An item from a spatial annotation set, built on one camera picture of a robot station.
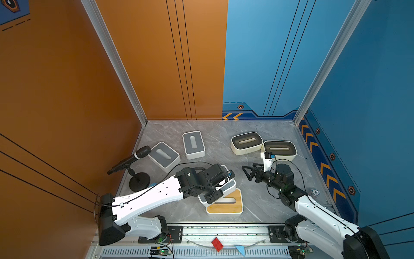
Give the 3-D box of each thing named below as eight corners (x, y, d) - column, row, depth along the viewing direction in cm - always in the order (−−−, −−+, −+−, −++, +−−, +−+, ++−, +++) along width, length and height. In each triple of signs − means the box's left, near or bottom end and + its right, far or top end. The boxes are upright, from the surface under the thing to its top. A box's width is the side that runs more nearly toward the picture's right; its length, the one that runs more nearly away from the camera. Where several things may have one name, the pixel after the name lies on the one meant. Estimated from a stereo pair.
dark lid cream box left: (234, 157, 102) (235, 151, 97) (228, 142, 110) (229, 135, 105) (263, 151, 105) (265, 145, 100) (255, 136, 113) (257, 130, 108)
